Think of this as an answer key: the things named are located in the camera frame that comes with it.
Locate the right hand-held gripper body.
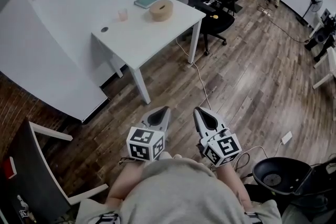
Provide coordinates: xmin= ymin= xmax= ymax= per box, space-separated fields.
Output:
xmin=198 ymin=127 xmax=242 ymax=167

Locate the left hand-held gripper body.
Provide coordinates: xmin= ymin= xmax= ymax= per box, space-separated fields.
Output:
xmin=127 ymin=120 xmax=166 ymax=163

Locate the person's right forearm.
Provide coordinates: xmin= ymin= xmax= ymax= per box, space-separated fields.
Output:
xmin=215 ymin=164 xmax=254 ymax=209

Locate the person's left forearm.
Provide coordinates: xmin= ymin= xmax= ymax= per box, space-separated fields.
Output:
xmin=106 ymin=161 xmax=148 ymax=208

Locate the red box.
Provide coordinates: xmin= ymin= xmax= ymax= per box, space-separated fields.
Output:
xmin=2 ymin=156 xmax=18 ymax=179

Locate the person in grey shirt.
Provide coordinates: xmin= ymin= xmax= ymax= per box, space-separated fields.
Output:
xmin=76 ymin=157 xmax=283 ymax=224

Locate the white power adapter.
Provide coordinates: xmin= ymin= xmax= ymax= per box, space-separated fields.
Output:
xmin=280 ymin=131 xmax=293 ymax=144

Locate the black plastic seat shell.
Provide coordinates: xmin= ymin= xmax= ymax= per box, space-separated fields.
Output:
xmin=252 ymin=156 xmax=336 ymax=208

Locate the white table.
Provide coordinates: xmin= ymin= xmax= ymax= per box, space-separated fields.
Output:
xmin=91 ymin=0 xmax=207 ymax=105

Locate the pink translucent cup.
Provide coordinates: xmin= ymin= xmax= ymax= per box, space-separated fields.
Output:
xmin=118 ymin=8 xmax=129 ymax=22

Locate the white power strip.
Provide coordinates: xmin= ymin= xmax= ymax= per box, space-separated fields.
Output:
xmin=256 ymin=6 xmax=271 ymax=17

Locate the black standing fan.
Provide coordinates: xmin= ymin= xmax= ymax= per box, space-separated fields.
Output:
xmin=296 ymin=0 xmax=323 ymax=26

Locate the left hand-held gripper cable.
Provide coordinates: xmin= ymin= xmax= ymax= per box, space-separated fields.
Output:
xmin=119 ymin=156 xmax=137 ymax=165

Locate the hand-held gripper cable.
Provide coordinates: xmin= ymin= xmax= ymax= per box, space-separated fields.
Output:
xmin=233 ymin=145 xmax=268 ymax=174
xmin=119 ymin=156 xmax=137 ymax=165

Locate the right hand-held gripper cable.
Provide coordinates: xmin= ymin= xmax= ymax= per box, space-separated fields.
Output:
xmin=233 ymin=145 xmax=268 ymax=174

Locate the white floor cable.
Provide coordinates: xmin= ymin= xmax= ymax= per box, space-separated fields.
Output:
xmin=175 ymin=39 xmax=215 ymax=111

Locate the black white harness strap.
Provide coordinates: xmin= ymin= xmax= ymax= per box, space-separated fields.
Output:
xmin=94 ymin=213 xmax=122 ymax=224
xmin=244 ymin=211 xmax=260 ymax=224

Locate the dark desk with white frame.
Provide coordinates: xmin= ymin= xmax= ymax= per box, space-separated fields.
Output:
xmin=0 ymin=118 xmax=110 ymax=224

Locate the white furniture frame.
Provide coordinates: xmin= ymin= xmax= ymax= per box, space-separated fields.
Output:
xmin=312 ymin=46 xmax=336 ymax=90

